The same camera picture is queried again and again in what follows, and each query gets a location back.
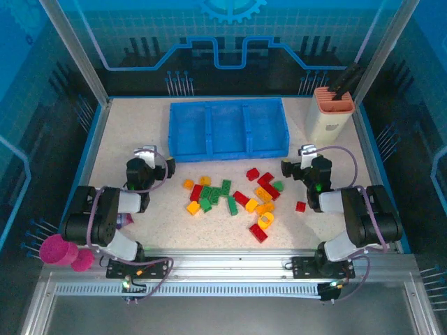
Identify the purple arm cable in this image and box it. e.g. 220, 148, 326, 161
313, 144, 389, 302
85, 149, 176, 304

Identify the aluminium rail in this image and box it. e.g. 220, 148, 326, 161
41, 248, 420, 284

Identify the left aluminium frame post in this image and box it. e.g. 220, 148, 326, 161
38, 0, 113, 107

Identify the blue three-compartment tray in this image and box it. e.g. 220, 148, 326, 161
168, 97, 290, 164

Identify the aluminium frame post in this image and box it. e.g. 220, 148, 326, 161
351, 0, 418, 105
38, 0, 113, 107

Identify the white slotted cable duct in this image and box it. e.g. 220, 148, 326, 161
54, 281, 324, 298

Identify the purple candy bag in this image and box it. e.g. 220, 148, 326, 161
117, 213, 135, 230

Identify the right aluminium frame post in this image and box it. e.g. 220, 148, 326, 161
351, 0, 418, 105

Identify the beige holder with pink top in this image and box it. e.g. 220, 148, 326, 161
304, 86, 356, 144

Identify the magenta cup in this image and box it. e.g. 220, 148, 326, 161
38, 233, 80, 268

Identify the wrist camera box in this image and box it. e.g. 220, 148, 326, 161
297, 143, 319, 169
133, 145, 156, 169

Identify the black utensil handle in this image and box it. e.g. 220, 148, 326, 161
328, 62, 362, 103

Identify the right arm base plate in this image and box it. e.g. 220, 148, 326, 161
291, 255, 356, 280

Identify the magenta ball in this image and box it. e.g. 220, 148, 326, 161
71, 248, 96, 274

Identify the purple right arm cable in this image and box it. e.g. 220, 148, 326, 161
313, 144, 389, 302

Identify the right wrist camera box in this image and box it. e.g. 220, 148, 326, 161
297, 143, 319, 169

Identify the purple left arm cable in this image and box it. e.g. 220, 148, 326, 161
85, 149, 176, 304

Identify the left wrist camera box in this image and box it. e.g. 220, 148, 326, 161
133, 145, 156, 169

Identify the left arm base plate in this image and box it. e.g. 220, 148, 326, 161
105, 256, 169, 280

